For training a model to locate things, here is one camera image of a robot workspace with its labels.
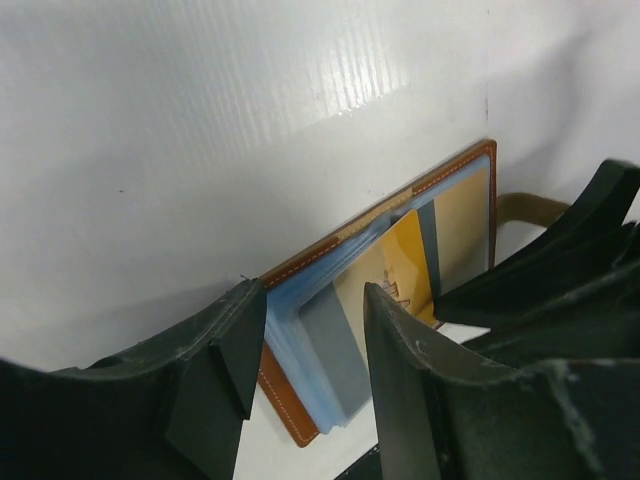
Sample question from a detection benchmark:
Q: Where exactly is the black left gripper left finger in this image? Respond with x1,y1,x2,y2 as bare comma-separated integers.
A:
1,279,267,479

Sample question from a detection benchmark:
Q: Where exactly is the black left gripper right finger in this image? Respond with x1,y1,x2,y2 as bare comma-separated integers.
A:
364,284,639,479

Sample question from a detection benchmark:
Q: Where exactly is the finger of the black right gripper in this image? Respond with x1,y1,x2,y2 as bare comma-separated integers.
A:
435,159,639,366

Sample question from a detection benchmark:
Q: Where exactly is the gold card pocket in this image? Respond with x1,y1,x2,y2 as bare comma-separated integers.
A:
417,167,490,297
332,207,436,331

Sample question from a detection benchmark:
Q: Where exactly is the brown leather card holder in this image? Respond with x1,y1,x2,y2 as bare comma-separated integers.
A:
257,139,571,449

